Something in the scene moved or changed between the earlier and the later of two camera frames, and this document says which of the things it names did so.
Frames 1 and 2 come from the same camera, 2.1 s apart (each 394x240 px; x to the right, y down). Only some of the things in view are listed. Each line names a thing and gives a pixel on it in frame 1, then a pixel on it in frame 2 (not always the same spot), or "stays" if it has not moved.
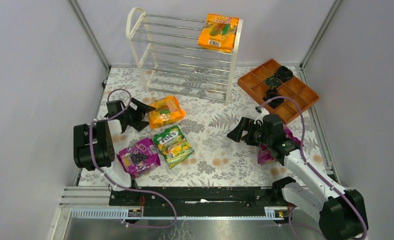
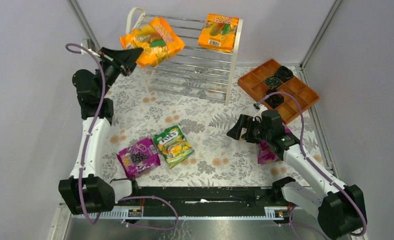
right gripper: (247, 131) stays
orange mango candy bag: (217, 33) stays
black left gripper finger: (142, 107) -> (127, 58)
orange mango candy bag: (167, 110) -> (158, 41)
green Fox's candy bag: (173, 145) stays
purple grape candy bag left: (140, 158) stays
